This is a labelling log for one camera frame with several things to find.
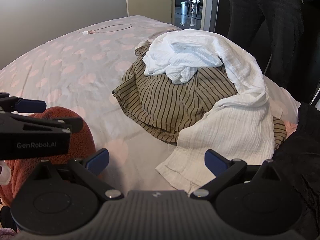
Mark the person's pink fuzzy clothing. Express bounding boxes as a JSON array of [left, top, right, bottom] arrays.
[[0, 226, 17, 238]]

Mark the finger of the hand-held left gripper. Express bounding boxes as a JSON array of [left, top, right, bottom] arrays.
[[0, 112, 84, 133], [0, 92, 47, 113]]

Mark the olive striped garment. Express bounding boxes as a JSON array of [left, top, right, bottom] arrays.
[[112, 29, 287, 150]]

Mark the cream muslin cloth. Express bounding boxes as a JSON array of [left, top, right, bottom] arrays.
[[155, 29, 275, 194]]

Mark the black garment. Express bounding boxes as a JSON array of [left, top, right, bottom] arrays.
[[272, 102, 320, 233]]

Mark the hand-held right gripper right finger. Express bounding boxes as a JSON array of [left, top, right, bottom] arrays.
[[190, 149, 288, 202]]

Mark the bed with pink dotted sheet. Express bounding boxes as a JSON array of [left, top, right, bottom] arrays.
[[0, 15, 302, 205]]

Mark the black chair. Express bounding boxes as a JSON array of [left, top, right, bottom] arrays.
[[189, 0, 203, 13]]

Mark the person's left forearm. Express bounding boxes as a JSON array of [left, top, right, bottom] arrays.
[[0, 106, 97, 207]]

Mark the pink cloth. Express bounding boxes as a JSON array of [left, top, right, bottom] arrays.
[[282, 120, 298, 140]]

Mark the white door frame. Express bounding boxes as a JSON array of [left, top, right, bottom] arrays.
[[200, 0, 221, 32]]

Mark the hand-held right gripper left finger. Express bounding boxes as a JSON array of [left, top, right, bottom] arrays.
[[25, 149, 124, 201]]

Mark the pink charging cable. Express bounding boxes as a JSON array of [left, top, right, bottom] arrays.
[[83, 24, 132, 36]]

